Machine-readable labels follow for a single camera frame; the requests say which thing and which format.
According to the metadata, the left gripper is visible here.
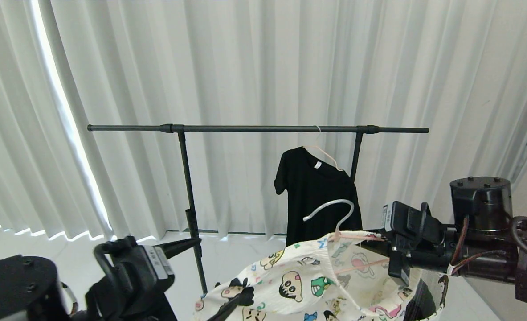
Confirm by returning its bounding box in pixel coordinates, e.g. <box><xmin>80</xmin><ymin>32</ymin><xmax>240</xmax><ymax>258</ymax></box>
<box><xmin>125</xmin><ymin>238</ymin><xmax>255</xmax><ymax>321</ymax></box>

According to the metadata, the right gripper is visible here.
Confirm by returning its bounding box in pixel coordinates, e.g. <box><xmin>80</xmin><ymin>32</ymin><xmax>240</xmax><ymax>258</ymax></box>
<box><xmin>387</xmin><ymin>241</ymin><xmax>456</xmax><ymax>287</ymax></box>

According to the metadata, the cream printed garment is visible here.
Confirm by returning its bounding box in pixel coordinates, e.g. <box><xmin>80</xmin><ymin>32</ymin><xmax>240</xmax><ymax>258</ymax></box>
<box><xmin>194</xmin><ymin>230</ymin><xmax>449</xmax><ymax>321</ymax></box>

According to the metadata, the pink clothes hanger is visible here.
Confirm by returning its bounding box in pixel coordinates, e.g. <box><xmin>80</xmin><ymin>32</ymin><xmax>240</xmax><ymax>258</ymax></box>
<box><xmin>302</xmin><ymin>199</ymin><xmax>391</xmax><ymax>313</ymax></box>
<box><xmin>302</xmin><ymin>126</ymin><xmax>345</xmax><ymax>173</ymax></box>

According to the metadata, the black garment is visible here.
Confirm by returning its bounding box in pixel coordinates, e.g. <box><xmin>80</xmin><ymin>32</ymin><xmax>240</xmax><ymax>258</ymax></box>
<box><xmin>274</xmin><ymin>147</ymin><xmax>363</xmax><ymax>247</ymax></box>

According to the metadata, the black clothes rack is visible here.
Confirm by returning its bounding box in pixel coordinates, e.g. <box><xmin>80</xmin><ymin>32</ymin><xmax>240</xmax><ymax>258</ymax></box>
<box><xmin>87</xmin><ymin>124</ymin><xmax>429</xmax><ymax>295</ymax></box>

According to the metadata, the white curtain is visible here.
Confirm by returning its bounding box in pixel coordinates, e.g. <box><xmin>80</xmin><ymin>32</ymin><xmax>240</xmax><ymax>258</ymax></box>
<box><xmin>0</xmin><ymin>0</ymin><xmax>527</xmax><ymax>243</ymax></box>

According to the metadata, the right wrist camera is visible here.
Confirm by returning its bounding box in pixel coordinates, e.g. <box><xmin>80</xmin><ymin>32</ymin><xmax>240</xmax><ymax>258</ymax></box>
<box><xmin>381</xmin><ymin>201</ymin><xmax>446</xmax><ymax>246</ymax></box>

